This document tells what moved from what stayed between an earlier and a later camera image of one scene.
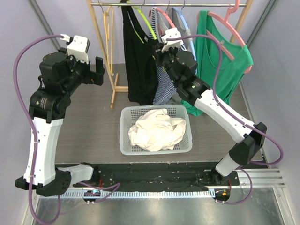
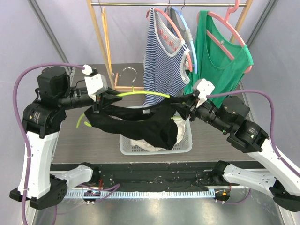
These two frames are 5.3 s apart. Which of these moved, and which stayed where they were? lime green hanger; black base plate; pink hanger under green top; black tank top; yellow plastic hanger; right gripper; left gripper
Moved: left gripper; yellow plastic hanger; black tank top; lime green hanger; right gripper
Stayed: pink hanger under green top; black base plate
